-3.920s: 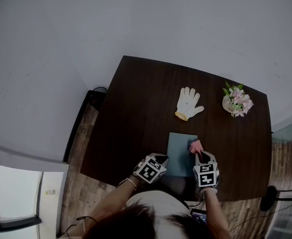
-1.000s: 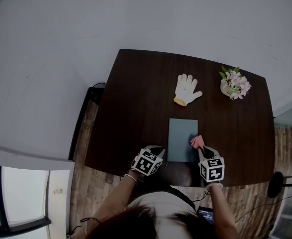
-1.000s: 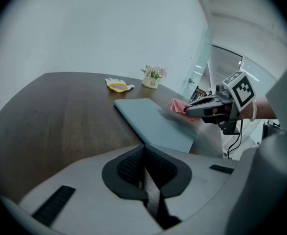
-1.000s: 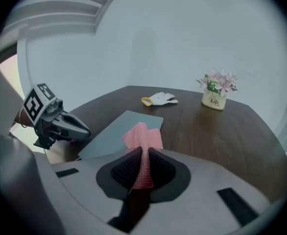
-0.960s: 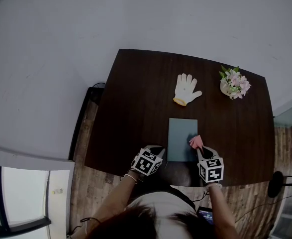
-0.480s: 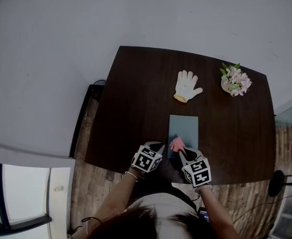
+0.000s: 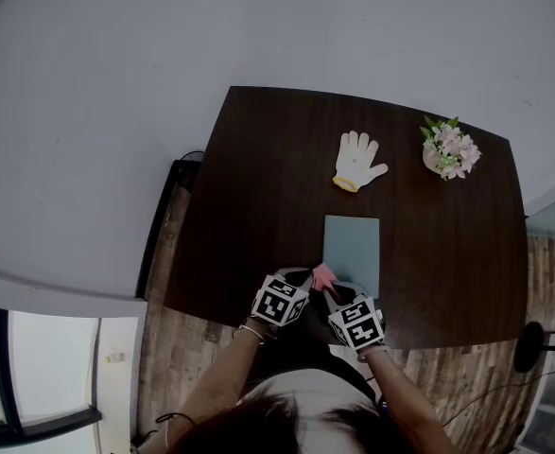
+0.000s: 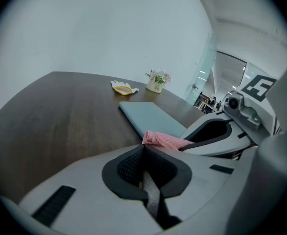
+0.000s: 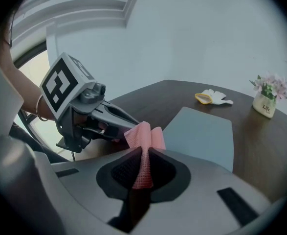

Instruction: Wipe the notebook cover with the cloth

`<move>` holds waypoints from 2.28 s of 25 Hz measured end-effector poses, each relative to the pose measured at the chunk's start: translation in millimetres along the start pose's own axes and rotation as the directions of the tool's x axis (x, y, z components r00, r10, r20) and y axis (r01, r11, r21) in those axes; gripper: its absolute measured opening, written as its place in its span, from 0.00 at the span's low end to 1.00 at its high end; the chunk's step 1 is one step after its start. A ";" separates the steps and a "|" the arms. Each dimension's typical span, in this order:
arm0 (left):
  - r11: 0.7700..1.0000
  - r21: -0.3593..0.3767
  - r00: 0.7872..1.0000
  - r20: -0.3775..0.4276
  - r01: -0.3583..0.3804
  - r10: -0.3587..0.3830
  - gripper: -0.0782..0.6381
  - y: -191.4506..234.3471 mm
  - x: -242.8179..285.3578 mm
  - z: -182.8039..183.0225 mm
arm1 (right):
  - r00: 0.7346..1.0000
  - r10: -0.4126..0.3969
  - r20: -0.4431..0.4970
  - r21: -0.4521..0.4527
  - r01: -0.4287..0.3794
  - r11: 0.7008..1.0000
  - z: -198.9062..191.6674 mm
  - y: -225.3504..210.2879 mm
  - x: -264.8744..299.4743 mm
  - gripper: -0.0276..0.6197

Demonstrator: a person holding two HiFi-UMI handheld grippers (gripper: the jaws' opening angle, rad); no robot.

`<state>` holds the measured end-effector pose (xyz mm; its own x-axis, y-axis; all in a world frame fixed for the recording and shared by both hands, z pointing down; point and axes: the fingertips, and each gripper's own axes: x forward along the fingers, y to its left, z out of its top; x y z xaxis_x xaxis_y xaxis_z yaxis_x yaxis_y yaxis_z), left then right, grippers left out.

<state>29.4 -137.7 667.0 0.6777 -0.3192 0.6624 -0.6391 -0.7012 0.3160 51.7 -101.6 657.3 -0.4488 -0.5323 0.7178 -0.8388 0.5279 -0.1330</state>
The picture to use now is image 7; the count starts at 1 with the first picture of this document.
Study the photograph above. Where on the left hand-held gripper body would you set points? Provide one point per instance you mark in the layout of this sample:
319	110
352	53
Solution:
277	303

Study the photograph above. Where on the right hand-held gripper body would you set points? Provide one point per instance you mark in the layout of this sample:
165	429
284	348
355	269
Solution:
357	326

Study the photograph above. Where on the pink cloth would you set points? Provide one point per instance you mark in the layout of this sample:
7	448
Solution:
323	276

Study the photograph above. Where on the grey-blue rectangular mat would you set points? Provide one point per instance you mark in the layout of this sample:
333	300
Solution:
352	249

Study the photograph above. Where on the person's left forearm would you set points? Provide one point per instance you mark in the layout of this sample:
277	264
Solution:
215	376

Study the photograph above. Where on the person's right forearm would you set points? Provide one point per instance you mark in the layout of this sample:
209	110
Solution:
400	395

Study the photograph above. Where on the person's black trousers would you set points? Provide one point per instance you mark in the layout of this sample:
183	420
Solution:
300	348

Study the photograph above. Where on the person's white shirt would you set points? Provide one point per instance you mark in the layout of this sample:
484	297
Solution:
305	390

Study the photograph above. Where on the white work glove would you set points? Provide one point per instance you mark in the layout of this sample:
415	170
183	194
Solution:
355	161

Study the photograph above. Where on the cream pot with pink flowers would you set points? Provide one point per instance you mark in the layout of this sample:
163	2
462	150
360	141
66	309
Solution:
449	151

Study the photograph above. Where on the small yellowish wall fitting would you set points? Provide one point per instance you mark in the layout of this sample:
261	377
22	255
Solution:
115	357

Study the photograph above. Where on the window with dark frame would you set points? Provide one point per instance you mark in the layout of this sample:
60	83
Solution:
45	367

